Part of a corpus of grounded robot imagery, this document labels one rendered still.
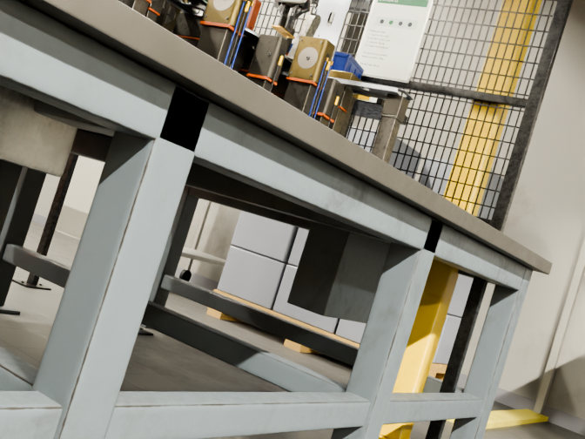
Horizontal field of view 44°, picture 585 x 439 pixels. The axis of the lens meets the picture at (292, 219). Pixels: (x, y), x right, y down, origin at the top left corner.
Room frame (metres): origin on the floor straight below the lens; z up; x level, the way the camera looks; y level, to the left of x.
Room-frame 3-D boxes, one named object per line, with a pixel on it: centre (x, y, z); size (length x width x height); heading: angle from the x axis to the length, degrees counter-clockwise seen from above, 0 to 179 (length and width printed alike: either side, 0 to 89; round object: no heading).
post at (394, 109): (2.01, -0.18, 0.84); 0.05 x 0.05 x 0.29; 59
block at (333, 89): (2.03, 0.01, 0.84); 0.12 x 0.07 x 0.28; 59
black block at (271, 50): (1.81, 0.17, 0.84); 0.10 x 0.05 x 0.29; 59
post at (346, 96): (2.10, -0.03, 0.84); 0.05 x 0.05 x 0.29; 59
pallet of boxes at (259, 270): (4.06, -0.42, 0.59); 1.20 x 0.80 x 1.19; 55
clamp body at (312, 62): (1.91, 0.06, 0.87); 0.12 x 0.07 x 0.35; 59
